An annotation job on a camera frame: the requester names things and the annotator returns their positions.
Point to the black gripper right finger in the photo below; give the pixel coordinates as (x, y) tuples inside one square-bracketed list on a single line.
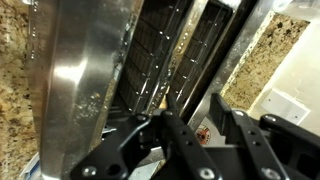
[(250, 143)]

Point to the stainless steel toaster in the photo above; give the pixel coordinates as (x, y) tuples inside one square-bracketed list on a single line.
[(83, 66)]

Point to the white switch plate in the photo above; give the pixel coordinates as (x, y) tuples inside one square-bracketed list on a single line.
[(283, 105)]

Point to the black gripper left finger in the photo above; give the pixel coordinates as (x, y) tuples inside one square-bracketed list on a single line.
[(186, 146)]

